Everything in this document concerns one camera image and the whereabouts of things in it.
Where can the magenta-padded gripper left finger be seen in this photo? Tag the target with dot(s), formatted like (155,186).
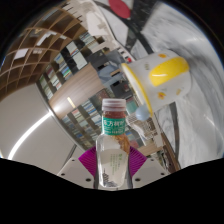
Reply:
(87,159)

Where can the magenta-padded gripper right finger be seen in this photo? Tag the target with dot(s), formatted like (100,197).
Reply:
(136,160)

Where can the clear plastic bottle green label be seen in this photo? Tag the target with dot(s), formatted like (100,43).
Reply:
(111,156)

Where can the ceiling light strips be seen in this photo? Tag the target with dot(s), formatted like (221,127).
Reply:
(30,133)

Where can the dark grey building model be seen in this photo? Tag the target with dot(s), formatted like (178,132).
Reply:
(108,71)

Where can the wooden cubby shelf unit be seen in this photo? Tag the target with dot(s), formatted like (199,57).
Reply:
(36,43)

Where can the dark bookshelf wall with books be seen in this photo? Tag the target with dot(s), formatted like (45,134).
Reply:
(73,58)

